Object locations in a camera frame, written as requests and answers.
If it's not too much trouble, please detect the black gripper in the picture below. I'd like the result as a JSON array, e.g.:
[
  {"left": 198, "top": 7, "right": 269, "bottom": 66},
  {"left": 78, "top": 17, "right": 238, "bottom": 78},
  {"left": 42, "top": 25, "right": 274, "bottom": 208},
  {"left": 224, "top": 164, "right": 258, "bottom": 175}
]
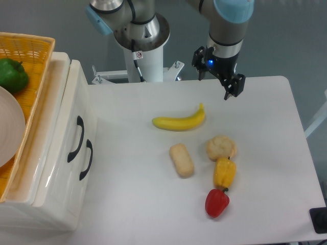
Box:
[{"left": 192, "top": 46, "right": 246, "bottom": 101}]

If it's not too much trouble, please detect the black top drawer handle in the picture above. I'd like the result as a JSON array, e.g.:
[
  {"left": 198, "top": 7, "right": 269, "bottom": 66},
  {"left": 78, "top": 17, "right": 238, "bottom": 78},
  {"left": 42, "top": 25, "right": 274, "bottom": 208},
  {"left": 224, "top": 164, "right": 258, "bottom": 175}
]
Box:
[{"left": 67, "top": 115, "right": 85, "bottom": 163}]

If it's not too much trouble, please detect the black drawer handle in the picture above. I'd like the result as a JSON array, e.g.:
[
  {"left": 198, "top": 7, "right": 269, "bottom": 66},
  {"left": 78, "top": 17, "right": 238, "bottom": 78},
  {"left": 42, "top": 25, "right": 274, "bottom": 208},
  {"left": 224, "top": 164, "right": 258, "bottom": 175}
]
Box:
[
  {"left": 67, "top": 115, "right": 85, "bottom": 163},
  {"left": 79, "top": 139, "right": 94, "bottom": 181}
]

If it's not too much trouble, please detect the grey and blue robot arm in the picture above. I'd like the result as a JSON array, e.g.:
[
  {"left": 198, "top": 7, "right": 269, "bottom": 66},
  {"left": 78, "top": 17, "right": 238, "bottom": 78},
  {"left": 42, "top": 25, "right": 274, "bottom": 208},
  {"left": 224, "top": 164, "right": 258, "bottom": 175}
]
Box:
[{"left": 85, "top": 1, "right": 254, "bottom": 99}]

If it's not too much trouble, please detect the white drawer cabinet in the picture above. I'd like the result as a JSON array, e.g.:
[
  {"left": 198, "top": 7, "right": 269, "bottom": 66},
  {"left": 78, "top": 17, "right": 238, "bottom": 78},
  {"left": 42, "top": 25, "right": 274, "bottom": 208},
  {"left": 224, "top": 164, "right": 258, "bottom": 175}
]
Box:
[{"left": 0, "top": 52, "right": 77, "bottom": 232}]

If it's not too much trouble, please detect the yellow banana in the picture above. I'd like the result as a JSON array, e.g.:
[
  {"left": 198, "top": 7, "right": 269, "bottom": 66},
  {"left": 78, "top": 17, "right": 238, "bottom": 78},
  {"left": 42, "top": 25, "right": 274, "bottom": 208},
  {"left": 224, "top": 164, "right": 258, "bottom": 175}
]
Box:
[{"left": 152, "top": 103, "right": 206, "bottom": 131}]

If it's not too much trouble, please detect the round bread roll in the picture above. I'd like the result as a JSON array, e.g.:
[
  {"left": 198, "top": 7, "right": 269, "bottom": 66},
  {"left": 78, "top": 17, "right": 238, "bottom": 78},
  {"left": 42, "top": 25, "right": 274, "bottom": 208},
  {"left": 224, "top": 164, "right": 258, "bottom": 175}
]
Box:
[{"left": 205, "top": 135, "right": 237, "bottom": 161}]

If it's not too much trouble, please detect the oblong bread loaf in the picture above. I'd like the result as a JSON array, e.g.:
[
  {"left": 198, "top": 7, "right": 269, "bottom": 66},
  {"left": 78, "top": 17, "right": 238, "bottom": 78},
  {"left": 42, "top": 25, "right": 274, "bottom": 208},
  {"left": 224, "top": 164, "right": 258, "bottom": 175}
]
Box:
[{"left": 169, "top": 143, "right": 194, "bottom": 178}]

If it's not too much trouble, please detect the yellow bell pepper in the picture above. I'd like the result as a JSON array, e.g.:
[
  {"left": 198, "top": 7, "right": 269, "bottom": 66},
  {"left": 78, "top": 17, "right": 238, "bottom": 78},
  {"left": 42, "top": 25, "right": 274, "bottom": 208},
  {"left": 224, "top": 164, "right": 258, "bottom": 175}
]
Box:
[{"left": 213, "top": 157, "right": 237, "bottom": 188}]

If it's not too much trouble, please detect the red bell pepper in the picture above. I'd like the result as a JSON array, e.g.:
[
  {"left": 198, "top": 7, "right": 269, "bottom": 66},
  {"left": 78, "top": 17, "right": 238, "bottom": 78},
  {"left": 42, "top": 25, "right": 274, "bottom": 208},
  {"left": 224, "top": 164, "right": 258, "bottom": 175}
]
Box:
[{"left": 205, "top": 188, "right": 230, "bottom": 218}]

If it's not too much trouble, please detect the black device at edge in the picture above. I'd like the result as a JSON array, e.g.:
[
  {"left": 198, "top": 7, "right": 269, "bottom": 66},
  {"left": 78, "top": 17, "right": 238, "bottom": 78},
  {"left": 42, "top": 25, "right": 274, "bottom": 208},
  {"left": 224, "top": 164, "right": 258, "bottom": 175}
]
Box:
[{"left": 309, "top": 207, "right": 327, "bottom": 234}]

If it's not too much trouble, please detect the orange woven basket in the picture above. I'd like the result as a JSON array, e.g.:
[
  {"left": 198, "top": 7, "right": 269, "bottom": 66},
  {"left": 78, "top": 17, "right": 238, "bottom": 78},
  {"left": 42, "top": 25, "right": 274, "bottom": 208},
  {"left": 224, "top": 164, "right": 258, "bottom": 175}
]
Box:
[{"left": 1, "top": 32, "right": 55, "bottom": 203}]

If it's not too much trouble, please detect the green bell pepper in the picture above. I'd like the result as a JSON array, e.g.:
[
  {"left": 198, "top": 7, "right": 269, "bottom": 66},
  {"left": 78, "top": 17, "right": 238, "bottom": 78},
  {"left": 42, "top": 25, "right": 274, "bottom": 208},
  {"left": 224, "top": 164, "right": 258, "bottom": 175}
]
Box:
[{"left": 1, "top": 58, "right": 29, "bottom": 94}]

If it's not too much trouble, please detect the beige round plate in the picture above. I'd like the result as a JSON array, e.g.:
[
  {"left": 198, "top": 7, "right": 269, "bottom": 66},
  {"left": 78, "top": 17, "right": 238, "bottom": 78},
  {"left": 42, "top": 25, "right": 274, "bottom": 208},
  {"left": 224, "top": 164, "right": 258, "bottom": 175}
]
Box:
[{"left": 0, "top": 87, "right": 26, "bottom": 167}]

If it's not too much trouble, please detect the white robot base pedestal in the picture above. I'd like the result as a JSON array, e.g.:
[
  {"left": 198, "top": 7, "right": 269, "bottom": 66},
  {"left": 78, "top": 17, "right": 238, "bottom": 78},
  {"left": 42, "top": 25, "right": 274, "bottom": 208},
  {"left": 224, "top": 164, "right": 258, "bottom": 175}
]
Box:
[{"left": 114, "top": 29, "right": 170, "bottom": 83}]

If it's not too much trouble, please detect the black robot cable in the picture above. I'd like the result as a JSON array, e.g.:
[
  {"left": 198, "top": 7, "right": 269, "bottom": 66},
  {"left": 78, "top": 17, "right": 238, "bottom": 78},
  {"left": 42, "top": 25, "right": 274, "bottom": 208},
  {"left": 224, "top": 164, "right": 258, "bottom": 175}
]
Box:
[{"left": 130, "top": 39, "right": 147, "bottom": 83}]

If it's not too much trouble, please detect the white post at right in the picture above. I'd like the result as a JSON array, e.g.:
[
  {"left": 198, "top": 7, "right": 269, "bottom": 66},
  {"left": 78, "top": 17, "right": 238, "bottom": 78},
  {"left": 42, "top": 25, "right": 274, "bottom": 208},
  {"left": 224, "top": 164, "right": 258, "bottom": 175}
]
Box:
[{"left": 304, "top": 90, "right": 326, "bottom": 139}]

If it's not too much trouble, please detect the black lower drawer handle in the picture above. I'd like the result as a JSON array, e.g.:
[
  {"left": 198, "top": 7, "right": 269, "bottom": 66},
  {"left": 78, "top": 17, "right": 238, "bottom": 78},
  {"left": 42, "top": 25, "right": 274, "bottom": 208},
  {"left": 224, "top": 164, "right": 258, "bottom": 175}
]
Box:
[{"left": 79, "top": 139, "right": 94, "bottom": 181}]

